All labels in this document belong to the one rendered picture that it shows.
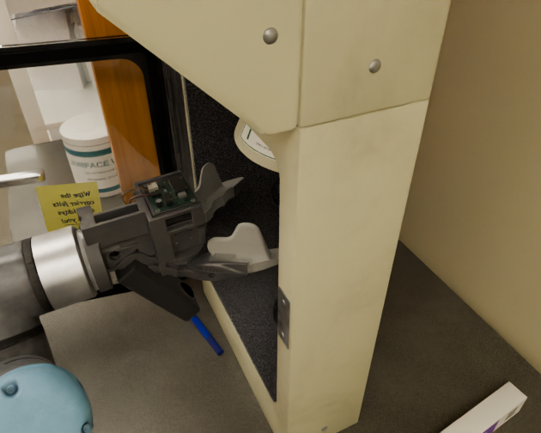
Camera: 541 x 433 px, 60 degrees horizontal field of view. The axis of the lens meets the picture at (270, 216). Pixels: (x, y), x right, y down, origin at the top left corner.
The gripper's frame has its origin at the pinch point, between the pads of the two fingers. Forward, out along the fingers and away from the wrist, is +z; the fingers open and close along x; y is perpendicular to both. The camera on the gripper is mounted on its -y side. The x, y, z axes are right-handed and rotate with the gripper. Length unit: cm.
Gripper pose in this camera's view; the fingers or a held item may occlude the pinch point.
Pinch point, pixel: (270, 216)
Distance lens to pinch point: 55.0
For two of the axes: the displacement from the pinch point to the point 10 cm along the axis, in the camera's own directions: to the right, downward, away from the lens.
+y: -0.4, -7.8, -6.3
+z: 9.0, -2.9, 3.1
